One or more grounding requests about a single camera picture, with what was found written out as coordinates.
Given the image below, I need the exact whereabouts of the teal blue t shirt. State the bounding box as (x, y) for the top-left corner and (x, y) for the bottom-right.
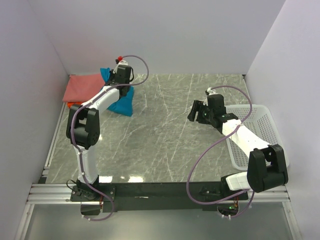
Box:
(100, 68), (134, 117)

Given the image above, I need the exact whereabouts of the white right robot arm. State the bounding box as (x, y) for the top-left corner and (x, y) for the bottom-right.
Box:
(187, 94), (289, 200)

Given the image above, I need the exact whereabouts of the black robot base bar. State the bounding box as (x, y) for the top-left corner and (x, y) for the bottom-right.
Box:
(70, 181), (249, 215)

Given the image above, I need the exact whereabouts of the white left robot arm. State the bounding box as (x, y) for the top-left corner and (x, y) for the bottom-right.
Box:
(66, 60), (134, 201)

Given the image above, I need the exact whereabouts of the folded salmon pink t shirt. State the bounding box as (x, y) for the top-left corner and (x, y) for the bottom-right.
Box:
(62, 73), (105, 103)

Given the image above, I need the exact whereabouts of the white perforated plastic basket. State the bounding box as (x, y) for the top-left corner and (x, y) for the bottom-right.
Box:
(226, 104), (284, 171)

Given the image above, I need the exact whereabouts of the folded orange t shirt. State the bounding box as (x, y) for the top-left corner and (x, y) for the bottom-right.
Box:
(66, 102), (82, 108)

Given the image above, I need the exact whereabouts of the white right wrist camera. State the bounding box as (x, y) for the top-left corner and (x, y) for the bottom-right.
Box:
(205, 87), (217, 96)

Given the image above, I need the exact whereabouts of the aluminium extrusion rail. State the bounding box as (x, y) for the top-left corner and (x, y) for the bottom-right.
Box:
(26, 181), (76, 204)

